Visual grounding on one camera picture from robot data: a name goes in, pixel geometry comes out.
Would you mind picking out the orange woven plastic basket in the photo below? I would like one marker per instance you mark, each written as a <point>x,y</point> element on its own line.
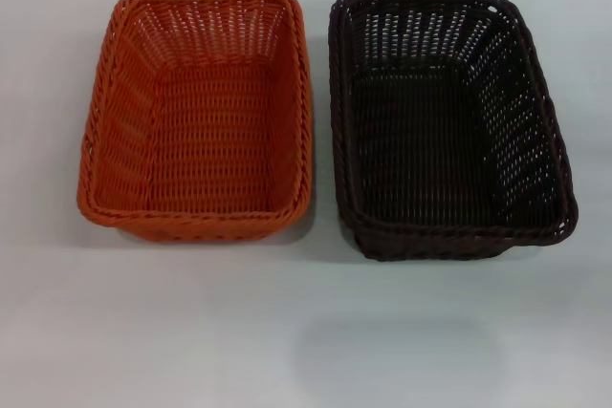
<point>225,140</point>

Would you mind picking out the dark brown woven basket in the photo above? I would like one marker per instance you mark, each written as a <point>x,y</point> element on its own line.
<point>430,150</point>

